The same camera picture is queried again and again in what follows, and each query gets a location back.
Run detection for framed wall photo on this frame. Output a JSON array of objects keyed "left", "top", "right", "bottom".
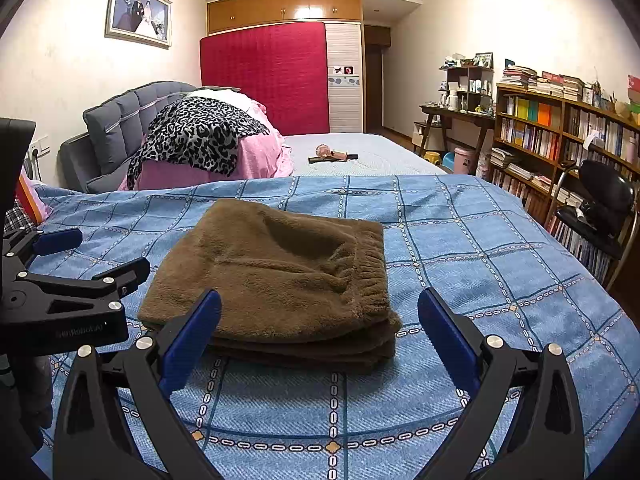
[{"left": 104, "top": 0, "right": 173, "bottom": 50}]

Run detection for black office chair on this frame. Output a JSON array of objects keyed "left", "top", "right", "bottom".
[{"left": 545, "top": 160, "right": 636, "bottom": 291}]

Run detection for brown fleece pants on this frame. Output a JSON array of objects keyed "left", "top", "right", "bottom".
[{"left": 137, "top": 197, "right": 403, "bottom": 376}]

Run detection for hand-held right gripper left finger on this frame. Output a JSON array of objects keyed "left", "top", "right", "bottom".
[{"left": 52, "top": 288, "right": 222, "bottom": 480}]

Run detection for stack of books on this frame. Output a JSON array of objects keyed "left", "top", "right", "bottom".
[{"left": 500, "top": 62, "right": 586, "bottom": 101}]

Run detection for leopard print cloth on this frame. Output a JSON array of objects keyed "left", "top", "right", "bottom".
[{"left": 126, "top": 96, "right": 271, "bottom": 191}]

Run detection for light grey bedspread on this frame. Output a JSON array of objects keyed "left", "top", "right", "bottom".
[{"left": 282, "top": 131, "right": 448, "bottom": 178}]

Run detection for wooden bookshelf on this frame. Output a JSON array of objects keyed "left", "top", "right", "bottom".
[{"left": 487, "top": 82, "right": 640, "bottom": 281}]

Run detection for blue checked blanket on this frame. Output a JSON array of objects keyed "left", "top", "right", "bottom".
[{"left": 30, "top": 174, "right": 640, "bottom": 480}]

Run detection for wooden door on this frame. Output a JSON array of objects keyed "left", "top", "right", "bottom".
[{"left": 363, "top": 24, "right": 392, "bottom": 133}]

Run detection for wooden wardrobe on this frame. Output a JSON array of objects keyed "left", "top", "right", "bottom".
[{"left": 207, "top": 0, "right": 364, "bottom": 135}]

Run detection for pink plastic bin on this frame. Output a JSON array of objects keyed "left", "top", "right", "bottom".
[{"left": 452, "top": 146, "right": 477, "bottom": 175}]

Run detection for dark wooden desk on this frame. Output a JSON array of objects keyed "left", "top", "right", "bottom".
[{"left": 417, "top": 104, "right": 498, "bottom": 176}]

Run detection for white cloth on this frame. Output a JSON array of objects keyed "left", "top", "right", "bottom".
[{"left": 184, "top": 87, "right": 262, "bottom": 111}]

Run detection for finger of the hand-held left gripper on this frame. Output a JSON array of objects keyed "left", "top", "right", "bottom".
[
  {"left": 0, "top": 256, "right": 151, "bottom": 318},
  {"left": 0, "top": 227, "right": 83, "bottom": 273}
]

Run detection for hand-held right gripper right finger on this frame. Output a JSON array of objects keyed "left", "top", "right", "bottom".
[{"left": 417, "top": 287, "right": 586, "bottom": 480}]

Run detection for red mattress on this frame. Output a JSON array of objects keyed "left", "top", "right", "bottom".
[{"left": 200, "top": 21, "right": 331, "bottom": 137}]

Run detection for grey padded headboard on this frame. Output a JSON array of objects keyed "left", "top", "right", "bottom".
[{"left": 60, "top": 81, "right": 198, "bottom": 195}]

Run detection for dark plaid cloth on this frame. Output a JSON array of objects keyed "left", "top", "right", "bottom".
[{"left": 4, "top": 200, "right": 41, "bottom": 236}]

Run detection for orange striped cloth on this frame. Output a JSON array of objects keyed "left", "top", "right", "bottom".
[{"left": 15, "top": 165, "right": 51, "bottom": 226}]

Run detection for small objects on bed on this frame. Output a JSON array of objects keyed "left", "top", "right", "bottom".
[{"left": 308, "top": 144, "right": 359, "bottom": 164}]

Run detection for small wooden desk shelf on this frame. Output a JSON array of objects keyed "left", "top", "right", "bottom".
[{"left": 440, "top": 65, "right": 496, "bottom": 113}]

